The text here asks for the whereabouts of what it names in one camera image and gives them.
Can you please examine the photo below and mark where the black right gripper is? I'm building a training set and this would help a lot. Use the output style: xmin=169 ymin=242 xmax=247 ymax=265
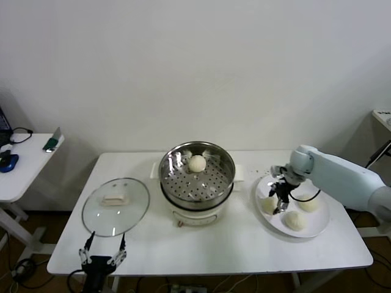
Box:
xmin=268 ymin=179 xmax=296 ymax=216

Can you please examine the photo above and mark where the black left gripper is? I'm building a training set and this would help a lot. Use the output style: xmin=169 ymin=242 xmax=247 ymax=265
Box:
xmin=78 ymin=231 xmax=128 ymax=293

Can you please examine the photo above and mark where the white steamed baozi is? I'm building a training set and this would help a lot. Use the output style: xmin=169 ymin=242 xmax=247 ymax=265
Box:
xmin=259 ymin=197 xmax=277 ymax=216
xmin=298 ymin=194 xmax=321 ymax=213
xmin=187 ymin=154 xmax=206 ymax=173
xmin=283 ymin=211 xmax=307 ymax=231

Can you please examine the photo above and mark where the stainless steel steamer basket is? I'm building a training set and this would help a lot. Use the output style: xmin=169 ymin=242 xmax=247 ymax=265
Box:
xmin=151 ymin=140 xmax=245 ymax=207

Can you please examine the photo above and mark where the round glass pot lid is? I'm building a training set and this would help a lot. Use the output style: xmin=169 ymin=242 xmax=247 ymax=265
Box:
xmin=81 ymin=178 xmax=151 ymax=238

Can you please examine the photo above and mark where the white round plate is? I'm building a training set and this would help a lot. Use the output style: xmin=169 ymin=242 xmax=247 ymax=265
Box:
xmin=255 ymin=173 xmax=332 ymax=238

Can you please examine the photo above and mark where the cream electric cooking pot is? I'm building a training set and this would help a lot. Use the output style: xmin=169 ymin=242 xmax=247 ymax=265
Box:
xmin=151 ymin=170 xmax=244 ymax=229

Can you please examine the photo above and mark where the grey floor power strip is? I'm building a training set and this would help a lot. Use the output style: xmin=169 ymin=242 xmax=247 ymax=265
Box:
xmin=170 ymin=283 xmax=208 ymax=293

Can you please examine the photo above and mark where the white side table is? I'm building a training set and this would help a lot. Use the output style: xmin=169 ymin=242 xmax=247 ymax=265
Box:
xmin=0 ymin=133 xmax=65 ymax=263

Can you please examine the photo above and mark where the white side cabinet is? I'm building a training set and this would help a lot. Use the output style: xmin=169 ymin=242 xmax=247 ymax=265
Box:
xmin=365 ymin=109 xmax=391 ymax=172

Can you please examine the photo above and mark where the blue handheld device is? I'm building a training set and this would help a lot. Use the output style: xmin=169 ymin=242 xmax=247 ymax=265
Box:
xmin=0 ymin=154 xmax=19 ymax=174

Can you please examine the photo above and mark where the dark laptop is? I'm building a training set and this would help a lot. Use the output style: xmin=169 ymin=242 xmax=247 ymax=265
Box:
xmin=0 ymin=105 xmax=15 ymax=144

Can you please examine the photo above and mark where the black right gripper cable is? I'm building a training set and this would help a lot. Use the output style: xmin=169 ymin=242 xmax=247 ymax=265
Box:
xmin=288 ymin=189 xmax=321 ymax=203

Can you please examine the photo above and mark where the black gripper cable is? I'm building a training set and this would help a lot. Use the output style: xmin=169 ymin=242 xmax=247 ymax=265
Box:
xmin=67 ymin=270 xmax=88 ymax=293
xmin=288 ymin=189 xmax=321 ymax=203

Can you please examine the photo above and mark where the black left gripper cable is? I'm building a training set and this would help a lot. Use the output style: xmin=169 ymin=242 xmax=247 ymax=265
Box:
xmin=67 ymin=270 xmax=88 ymax=293

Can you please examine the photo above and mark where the black power adapter cable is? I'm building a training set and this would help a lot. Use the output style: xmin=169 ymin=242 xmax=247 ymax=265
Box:
xmin=365 ymin=140 xmax=391 ymax=168

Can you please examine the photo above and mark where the thin black looped cable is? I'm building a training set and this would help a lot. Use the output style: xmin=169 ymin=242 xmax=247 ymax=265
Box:
xmin=9 ymin=127 xmax=34 ymax=146

